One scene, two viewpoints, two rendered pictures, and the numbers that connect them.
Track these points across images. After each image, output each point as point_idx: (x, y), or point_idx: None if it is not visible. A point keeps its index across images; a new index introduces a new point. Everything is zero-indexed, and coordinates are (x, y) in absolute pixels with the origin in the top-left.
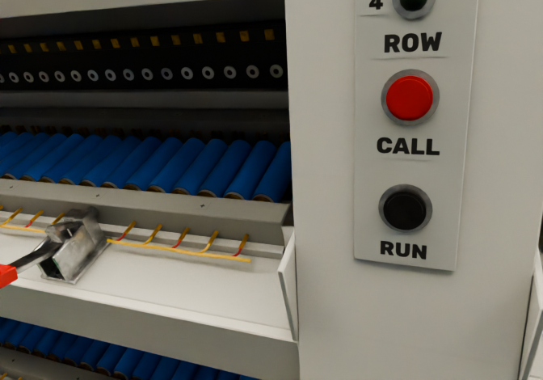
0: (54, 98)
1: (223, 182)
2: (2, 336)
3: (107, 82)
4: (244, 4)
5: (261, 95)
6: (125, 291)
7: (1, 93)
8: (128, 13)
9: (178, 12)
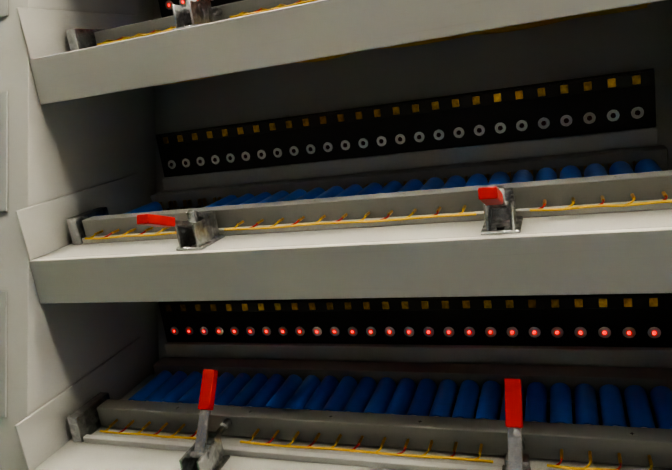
0: (370, 162)
1: None
2: (297, 407)
3: (431, 143)
4: (566, 74)
5: (597, 137)
6: (574, 229)
7: (308, 163)
8: (447, 90)
9: (499, 85)
